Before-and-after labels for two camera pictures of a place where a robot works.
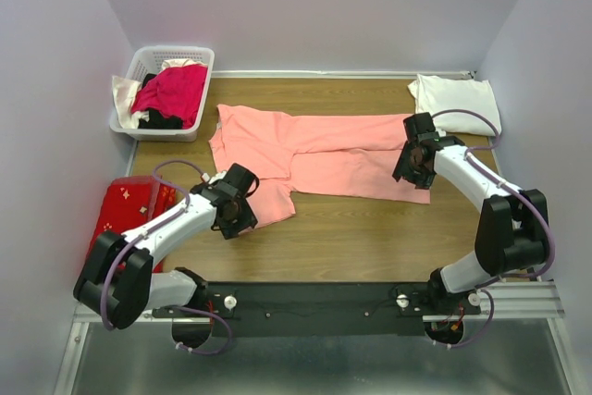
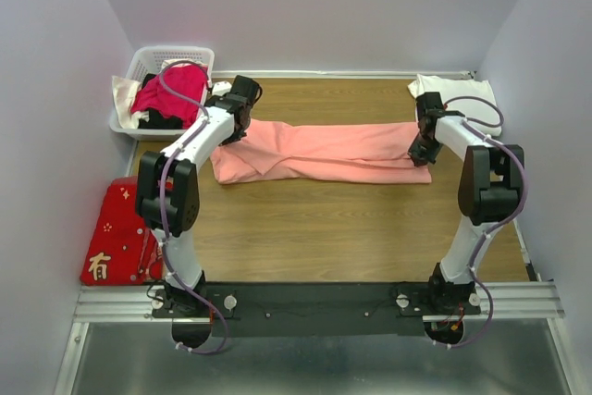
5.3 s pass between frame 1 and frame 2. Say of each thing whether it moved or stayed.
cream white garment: stayed
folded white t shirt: stayed
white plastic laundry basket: stayed
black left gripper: moved
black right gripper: moved
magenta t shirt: stayed
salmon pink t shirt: moved
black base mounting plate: stayed
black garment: stayed
